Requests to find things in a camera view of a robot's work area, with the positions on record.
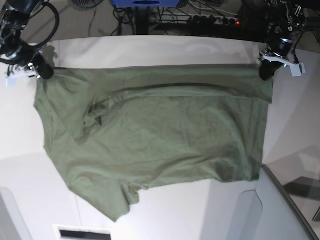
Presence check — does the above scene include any blue bin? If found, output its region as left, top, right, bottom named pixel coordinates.
left=110, top=0, right=189, bottom=8

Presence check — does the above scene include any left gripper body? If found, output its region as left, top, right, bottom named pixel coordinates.
left=257, top=37, right=306, bottom=77

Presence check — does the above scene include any green t-shirt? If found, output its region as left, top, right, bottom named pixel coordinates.
left=34, top=65, right=273, bottom=221

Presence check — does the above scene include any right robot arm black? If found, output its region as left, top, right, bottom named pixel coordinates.
left=0, top=0, right=60, bottom=88

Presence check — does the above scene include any black power strip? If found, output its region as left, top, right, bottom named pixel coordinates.
left=187, top=15, right=241, bottom=27

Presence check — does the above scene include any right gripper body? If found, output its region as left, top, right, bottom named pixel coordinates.
left=4, top=43, right=45, bottom=89

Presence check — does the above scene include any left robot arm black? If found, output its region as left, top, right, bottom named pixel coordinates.
left=242, top=0, right=306, bottom=81

